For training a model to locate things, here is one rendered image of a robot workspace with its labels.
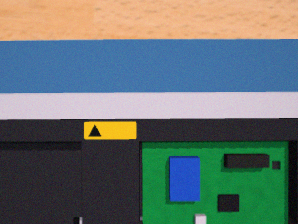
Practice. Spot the green circuit board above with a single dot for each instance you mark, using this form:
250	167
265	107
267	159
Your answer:
214	182

